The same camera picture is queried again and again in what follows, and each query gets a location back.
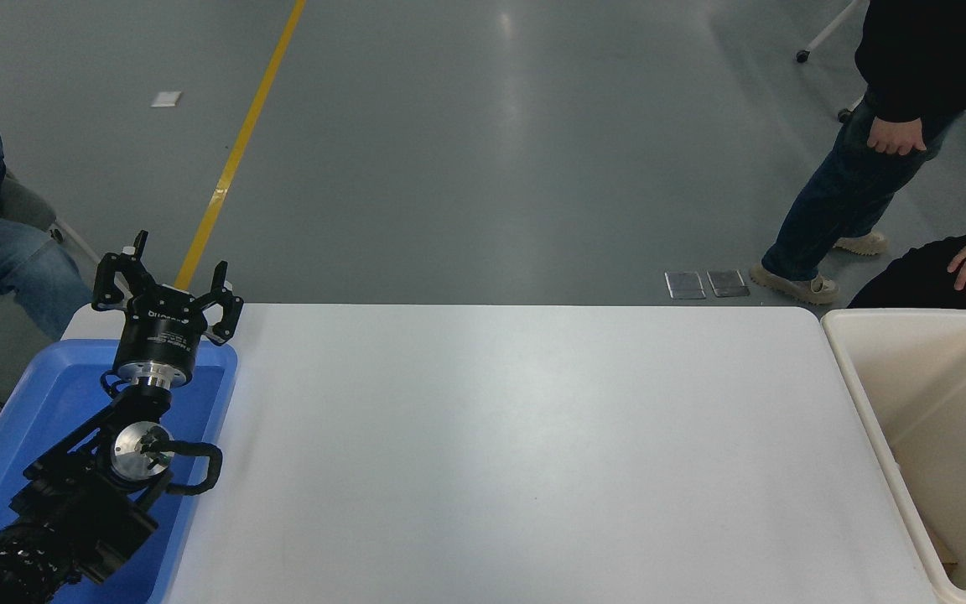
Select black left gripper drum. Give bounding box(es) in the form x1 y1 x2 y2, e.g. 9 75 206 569
112 284 210 378

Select large pale plastic bin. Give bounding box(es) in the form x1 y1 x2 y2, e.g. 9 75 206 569
821 308 966 604

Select grey chair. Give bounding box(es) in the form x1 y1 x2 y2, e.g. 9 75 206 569
0 172 106 274

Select blue plastic tray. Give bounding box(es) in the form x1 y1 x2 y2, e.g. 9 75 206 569
0 338 239 604

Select white wheeled chair frame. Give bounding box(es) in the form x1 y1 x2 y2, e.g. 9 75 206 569
796 0 870 125

